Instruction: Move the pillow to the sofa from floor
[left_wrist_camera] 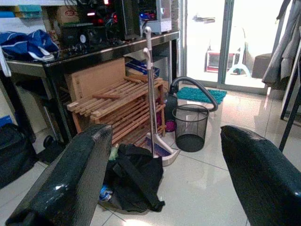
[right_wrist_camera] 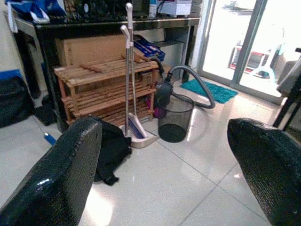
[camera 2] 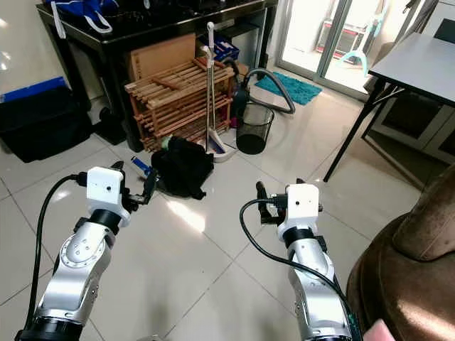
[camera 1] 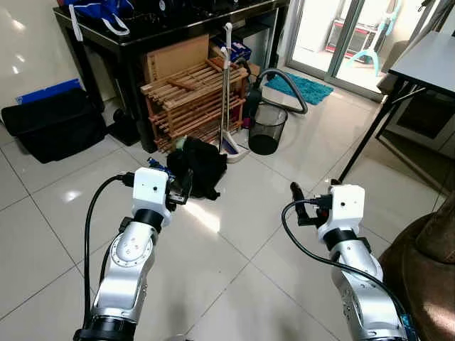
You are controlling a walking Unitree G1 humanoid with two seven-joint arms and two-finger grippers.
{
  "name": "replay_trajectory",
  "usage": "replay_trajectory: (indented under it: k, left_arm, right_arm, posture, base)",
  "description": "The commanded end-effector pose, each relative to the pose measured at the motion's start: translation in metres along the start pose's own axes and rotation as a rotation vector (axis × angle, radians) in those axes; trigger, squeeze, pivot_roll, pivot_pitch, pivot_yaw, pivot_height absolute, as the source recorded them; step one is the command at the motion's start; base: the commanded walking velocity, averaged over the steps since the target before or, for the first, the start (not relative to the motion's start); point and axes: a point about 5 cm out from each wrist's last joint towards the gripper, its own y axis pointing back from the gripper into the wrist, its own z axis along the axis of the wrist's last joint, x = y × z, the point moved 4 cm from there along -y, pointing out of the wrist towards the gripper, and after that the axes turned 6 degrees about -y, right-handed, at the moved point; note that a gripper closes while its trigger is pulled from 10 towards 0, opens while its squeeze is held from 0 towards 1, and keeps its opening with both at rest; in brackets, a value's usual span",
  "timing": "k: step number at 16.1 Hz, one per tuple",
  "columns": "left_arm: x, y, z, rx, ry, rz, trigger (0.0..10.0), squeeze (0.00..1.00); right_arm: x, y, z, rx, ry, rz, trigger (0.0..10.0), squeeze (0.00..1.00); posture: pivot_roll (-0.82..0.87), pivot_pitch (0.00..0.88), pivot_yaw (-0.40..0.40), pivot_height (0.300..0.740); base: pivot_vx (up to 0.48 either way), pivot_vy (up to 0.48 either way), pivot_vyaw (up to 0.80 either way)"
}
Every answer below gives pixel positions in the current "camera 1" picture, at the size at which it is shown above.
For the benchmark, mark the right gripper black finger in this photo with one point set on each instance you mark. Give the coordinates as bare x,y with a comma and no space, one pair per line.
296,193

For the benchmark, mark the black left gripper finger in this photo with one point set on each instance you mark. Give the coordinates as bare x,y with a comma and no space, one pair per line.
187,186

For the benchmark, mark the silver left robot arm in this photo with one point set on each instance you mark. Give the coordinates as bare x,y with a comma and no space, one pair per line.
128,263

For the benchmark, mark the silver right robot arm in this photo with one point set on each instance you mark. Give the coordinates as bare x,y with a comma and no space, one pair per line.
359,284

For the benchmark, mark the teal floor mat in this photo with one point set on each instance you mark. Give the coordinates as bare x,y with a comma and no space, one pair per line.
302,89

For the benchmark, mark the black backpack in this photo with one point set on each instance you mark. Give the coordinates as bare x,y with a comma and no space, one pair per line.
202,167

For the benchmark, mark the small blue plastic object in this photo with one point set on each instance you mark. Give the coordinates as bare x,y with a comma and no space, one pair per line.
158,166

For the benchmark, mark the black mesh waste bin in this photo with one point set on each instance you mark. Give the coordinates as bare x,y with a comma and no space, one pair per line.
267,131

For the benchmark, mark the black dumbbell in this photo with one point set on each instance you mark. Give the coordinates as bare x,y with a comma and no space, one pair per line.
122,128

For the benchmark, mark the wooden slatted rack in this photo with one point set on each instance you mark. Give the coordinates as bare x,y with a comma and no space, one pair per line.
185,99

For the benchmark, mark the brown cardboard board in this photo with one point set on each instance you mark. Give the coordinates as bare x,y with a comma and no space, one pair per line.
178,57

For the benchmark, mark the large black fabric bag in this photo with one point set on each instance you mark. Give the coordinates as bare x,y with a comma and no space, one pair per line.
50,124

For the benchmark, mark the blue box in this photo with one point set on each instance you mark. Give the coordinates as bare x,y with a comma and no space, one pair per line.
238,51

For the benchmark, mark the grey low cabinet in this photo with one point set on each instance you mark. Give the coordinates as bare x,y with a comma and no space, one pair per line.
426,117

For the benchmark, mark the teal and white mop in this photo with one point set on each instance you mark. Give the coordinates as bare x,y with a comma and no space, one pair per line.
370,53

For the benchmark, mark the black glossy desk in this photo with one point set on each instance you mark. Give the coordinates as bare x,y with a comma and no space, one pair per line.
170,28

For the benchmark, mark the blue flat board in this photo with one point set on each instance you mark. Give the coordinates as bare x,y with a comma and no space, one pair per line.
50,91

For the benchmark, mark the sliding glass door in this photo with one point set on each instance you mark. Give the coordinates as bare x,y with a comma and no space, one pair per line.
341,35

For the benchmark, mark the grey table with black legs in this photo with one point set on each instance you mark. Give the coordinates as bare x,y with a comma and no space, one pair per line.
430,57

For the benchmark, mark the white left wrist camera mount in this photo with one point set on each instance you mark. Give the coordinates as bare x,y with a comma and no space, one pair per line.
149,188

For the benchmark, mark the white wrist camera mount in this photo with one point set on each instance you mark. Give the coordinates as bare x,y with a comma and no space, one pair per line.
343,206
149,188

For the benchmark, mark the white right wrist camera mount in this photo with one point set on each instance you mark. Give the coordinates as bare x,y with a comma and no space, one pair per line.
343,206

